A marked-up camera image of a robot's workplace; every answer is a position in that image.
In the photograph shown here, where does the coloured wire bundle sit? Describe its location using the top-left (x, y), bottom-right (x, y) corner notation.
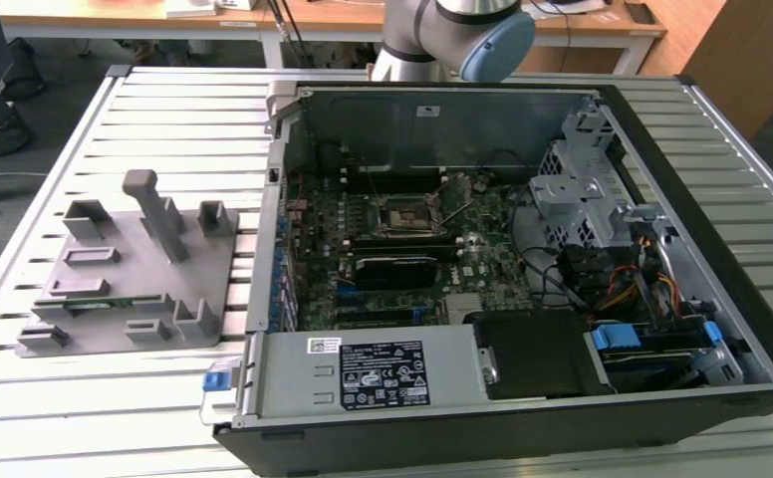
top-left (597, 236), bottom-right (684, 320)

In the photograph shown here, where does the silver perforated drive cage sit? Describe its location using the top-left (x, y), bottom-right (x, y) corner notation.
top-left (529, 112), bottom-right (667, 250)

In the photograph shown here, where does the white box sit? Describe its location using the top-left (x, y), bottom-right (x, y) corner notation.
top-left (165, 0), bottom-right (220, 20)

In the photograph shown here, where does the silver chipset heatsink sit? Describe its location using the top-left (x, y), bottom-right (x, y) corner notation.
top-left (444, 293), bottom-right (488, 324)

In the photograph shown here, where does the black RAM slot bank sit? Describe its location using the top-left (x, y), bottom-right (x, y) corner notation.
top-left (340, 166), bottom-right (449, 196)
top-left (349, 236), bottom-right (461, 261)

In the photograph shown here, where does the CPU socket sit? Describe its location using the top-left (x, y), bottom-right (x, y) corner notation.
top-left (373, 193), bottom-right (443, 233)

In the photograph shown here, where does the grey plastic parts rack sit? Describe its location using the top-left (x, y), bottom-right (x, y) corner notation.
top-left (13, 168), bottom-right (241, 359)

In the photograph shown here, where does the blue disk carrier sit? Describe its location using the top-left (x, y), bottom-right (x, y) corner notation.
top-left (588, 322), bottom-right (643, 356)

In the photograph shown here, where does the black expansion slot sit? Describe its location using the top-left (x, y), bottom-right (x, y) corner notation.
top-left (336, 308), bottom-right (443, 328)

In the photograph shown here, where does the small black mesh bin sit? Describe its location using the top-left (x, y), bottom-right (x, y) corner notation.
top-left (4, 38), bottom-right (48, 100)

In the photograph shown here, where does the grey power supply with label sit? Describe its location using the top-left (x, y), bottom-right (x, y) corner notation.
top-left (239, 326), bottom-right (501, 417)

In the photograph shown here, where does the thin metal locking lever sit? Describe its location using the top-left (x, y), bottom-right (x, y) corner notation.
top-left (444, 200), bottom-right (479, 225)
top-left (361, 157), bottom-right (383, 201)

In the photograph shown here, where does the black open PC case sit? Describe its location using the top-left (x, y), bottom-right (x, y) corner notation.
top-left (211, 78), bottom-right (773, 478)

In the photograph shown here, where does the black graphics card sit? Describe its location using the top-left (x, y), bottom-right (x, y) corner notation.
top-left (352, 254), bottom-right (440, 291)

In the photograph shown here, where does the green motherboard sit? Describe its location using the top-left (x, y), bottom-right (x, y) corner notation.
top-left (279, 168), bottom-right (541, 333)

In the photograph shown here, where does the green RAM stick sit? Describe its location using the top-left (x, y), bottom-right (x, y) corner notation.
top-left (33, 294), bottom-right (164, 309)

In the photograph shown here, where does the wooden cabinet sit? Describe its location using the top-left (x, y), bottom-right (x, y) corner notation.
top-left (637, 0), bottom-right (773, 145)

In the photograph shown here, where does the silver disk bay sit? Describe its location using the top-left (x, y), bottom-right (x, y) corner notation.
top-left (581, 318), bottom-right (751, 394)

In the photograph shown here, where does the wooden desk white frame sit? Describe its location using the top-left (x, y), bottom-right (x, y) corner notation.
top-left (259, 0), bottom-right (668, 76)
top-left (0, 0), bottom-right (268, 44)

